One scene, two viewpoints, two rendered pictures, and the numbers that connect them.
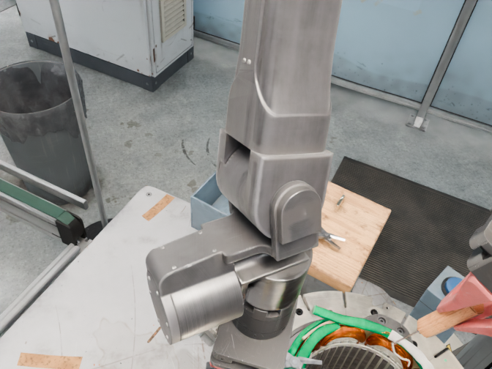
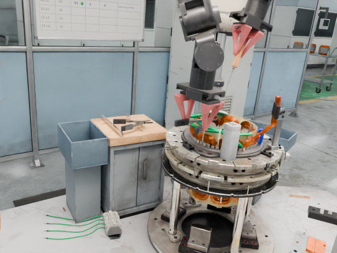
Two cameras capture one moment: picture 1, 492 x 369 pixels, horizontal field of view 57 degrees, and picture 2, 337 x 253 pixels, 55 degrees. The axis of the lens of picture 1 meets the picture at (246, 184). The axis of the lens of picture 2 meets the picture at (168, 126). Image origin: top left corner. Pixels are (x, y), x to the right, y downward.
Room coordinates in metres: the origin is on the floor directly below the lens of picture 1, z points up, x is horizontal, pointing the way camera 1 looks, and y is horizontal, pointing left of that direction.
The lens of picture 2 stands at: (-0.11, 0.64, 1.42)
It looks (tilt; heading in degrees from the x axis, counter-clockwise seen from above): 20 degrees down; 301
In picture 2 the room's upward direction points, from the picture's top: 5 degrees clockwise
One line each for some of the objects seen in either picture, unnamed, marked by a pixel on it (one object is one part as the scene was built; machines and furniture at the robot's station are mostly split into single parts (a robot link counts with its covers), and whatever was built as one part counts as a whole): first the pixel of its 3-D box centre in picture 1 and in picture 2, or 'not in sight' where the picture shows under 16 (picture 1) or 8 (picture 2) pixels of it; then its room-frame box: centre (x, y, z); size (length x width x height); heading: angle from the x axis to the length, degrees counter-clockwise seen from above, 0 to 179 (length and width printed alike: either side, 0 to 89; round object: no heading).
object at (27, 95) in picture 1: (42, 119); not in sight; (1.48, 0.89, 0.39); 0.39 x 0.39 x 0.35
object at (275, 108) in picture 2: not in sight; (276, 110); (0.07, -0.17, 1.21); 0.04 x 0.04 x 0.03; 63
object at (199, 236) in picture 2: not in sight; (199, 237); (0.18, -0.04, 0.85); 0.06 x 0.04 x 0.05; 15
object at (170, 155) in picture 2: not in sight; (172, 155); (0.29, -0.05, 1.05); 0.09 x 0.04 x 0.01; 153
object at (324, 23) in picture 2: not in sight; (322, 17); (1.67, -11.09, 1.65); 0.38 x 0.33 x 0.68; 68
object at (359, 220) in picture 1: (317, 222); (128, 128); (0.51, -0.13, 1.05); 0.20 x 0.19 x 0.02; 63
